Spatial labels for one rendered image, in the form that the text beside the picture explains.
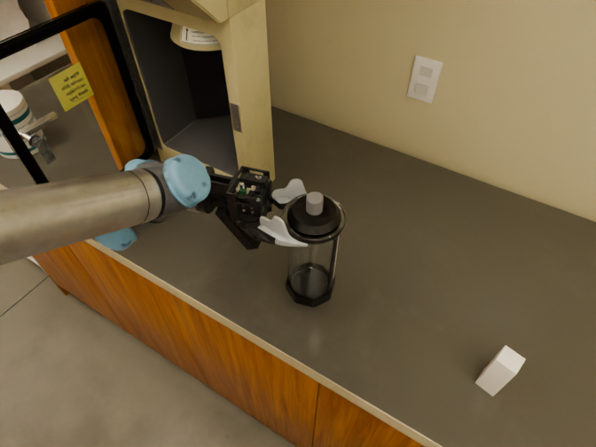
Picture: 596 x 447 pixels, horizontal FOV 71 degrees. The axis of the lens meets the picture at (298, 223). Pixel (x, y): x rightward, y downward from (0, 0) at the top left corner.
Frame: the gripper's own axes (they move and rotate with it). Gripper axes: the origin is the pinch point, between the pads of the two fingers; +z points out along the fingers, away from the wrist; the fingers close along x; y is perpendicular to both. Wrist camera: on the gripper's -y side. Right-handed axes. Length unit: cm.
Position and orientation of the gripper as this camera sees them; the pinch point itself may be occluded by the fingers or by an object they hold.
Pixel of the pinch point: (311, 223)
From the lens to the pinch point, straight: 72.9
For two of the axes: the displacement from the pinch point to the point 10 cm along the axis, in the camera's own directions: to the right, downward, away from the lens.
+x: 2.9, -7.2, 6.3
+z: 9.6, 2.1, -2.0
